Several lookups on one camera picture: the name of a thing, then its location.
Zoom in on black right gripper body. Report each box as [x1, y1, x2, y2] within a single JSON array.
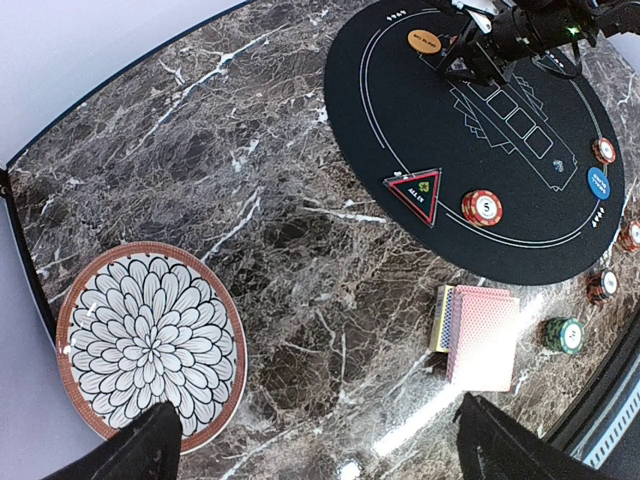
[[439, 1, 599, 86]]

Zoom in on black front table rail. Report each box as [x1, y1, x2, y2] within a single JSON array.
[[544, 317, 639, 460]]

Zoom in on floral ceramic plate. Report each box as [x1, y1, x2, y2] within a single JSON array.
[[55, 241, 247, 454]]

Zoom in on red back card deck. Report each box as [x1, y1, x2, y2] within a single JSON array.
[[446, 285, 520, 392]]

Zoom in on yellow card box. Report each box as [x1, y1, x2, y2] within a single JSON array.
[[429, 285, 455, 353]]

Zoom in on orange big blind button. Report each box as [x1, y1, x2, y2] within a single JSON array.
[[407, 29, 442, 55]]

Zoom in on red 5 chips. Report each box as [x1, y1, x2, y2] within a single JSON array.
[[461, 189, 503, 227], [592, 137, 617, 165]]

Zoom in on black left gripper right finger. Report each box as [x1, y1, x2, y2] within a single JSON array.
[[454, 393, 600, 479]]

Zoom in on triangular all in marker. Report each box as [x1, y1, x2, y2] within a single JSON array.
[[383, 168, 442, 228]]

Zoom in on black frame post left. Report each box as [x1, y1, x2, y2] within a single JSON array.
[[1, 169, 56, 349]]

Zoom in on white cable duct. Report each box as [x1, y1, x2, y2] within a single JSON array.
[[584, 394, 639, 469]]

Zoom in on black orange 100 chip stack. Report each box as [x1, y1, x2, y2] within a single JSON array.
[[587, 268, 619, 305]]

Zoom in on blue small blind button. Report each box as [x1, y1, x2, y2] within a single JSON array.
[[586, 167, 611, 201]]

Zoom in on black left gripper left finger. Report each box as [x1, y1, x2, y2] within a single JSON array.
[[59, 402, 182, 479]]

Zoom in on round black poker mat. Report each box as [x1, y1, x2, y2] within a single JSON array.
[[324, 1, 625, 285]]

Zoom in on red 5 chip stack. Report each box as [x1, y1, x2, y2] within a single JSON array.
[[617, 220, 640, 253]]

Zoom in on green chip stack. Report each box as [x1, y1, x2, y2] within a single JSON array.
[[543, 317, 585, 355]]

